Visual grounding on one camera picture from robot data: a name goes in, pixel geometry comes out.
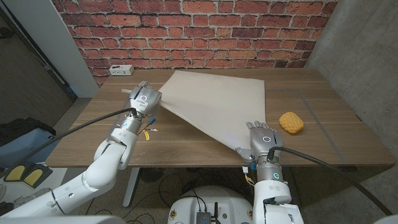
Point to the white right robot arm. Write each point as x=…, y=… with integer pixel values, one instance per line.
x=270, y=193

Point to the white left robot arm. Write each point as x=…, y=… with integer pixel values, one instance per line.
x=102, y=168

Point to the red brick printed backdrop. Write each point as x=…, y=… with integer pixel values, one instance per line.
x=199, y=34

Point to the black round floor fan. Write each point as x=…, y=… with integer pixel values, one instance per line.
x=151, y=175

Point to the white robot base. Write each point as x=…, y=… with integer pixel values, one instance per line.
x=211, y=199

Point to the yellow textured sponge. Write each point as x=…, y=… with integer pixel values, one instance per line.
x=291, y=122

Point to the small grey electronics box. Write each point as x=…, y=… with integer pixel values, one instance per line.
x=203, y=217

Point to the black bag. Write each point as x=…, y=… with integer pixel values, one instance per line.
x=21, y=126

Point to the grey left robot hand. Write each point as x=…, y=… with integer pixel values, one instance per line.
x=144, y=99

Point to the white structural column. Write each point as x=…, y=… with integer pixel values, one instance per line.
x=53, y=46

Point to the yellow black foot pedal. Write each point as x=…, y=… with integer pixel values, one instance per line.
x=34, y=176
x=14, y=173

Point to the white sneaker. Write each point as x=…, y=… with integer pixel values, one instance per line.
x=31, y=195

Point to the white power strip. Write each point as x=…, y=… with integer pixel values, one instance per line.
x=121, y=70

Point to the white table leg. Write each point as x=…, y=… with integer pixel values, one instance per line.
x=130, y=186

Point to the blue storage bin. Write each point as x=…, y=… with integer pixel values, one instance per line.
x=28, y=146

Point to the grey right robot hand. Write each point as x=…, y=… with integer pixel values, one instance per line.
x=264, y=140

